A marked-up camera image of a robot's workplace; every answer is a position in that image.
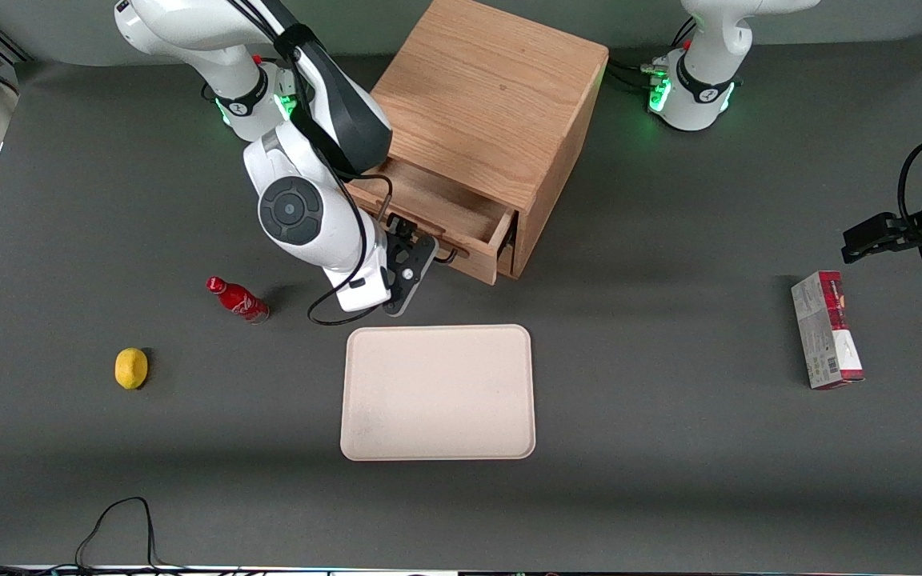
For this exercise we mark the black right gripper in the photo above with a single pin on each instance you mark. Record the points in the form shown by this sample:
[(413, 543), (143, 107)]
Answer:
[(398, 234)]

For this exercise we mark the wooden drawer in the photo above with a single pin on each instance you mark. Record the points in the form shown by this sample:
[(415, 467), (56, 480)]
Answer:
[(445, 200)]

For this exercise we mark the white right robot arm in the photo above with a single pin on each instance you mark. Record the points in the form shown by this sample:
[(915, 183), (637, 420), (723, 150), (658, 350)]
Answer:
[(333, 240)]

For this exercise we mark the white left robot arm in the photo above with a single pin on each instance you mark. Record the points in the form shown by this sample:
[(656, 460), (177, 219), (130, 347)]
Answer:
[(713, 40)]

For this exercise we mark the wooden drawer cabinet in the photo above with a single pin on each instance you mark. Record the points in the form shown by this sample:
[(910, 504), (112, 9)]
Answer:
[(493, 96)]

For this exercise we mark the red plaid cardboard box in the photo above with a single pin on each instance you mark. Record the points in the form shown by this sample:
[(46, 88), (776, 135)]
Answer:
[(825, 336)]

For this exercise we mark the cream plastic tray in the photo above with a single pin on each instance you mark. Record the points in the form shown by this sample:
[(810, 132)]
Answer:
[(437, 392)]

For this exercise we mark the red cola bottle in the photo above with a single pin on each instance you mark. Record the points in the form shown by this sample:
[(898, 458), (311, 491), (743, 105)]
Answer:
[(241, 302)]

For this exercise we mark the yellow lemon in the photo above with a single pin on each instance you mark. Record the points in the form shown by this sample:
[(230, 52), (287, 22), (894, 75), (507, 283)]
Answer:
[(131, 368)]

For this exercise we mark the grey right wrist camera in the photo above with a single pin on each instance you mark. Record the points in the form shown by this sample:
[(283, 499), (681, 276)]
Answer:
[(411, 276)]

